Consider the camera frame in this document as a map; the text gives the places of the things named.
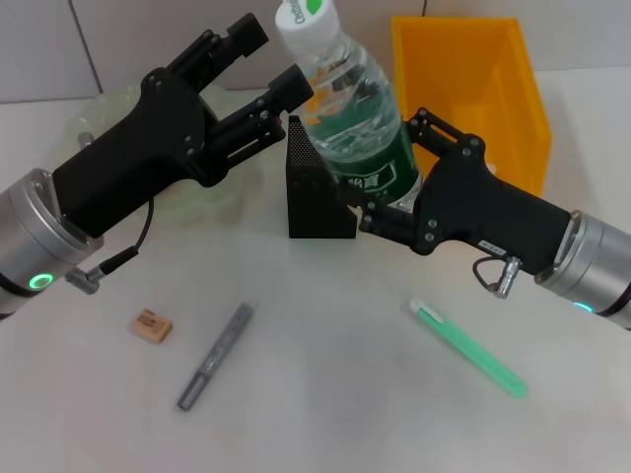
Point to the yellow plastic bin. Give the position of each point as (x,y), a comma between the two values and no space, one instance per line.
(493,88)

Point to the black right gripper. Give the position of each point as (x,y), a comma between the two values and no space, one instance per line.
(483,212)

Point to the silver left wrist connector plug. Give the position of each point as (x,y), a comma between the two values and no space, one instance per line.
(86,139)

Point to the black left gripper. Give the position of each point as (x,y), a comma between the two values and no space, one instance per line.
(133,157)

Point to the pale green glass fruit plate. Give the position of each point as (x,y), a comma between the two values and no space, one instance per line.
(103,106)

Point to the green toothbrush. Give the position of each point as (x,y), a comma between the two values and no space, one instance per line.
(468,350)

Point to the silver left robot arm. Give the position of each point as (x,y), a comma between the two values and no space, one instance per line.
(34,236)

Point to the black mesh pen holder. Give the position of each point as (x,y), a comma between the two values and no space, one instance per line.
(315,207)

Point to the silver grey pen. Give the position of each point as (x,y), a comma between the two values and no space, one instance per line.
(217,355)

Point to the clear green-label water bottle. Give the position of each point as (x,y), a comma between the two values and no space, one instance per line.
(355,98)

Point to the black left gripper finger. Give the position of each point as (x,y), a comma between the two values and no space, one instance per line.
(291,88)

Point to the small beige eraser block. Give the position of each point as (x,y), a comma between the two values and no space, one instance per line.
(152,326)

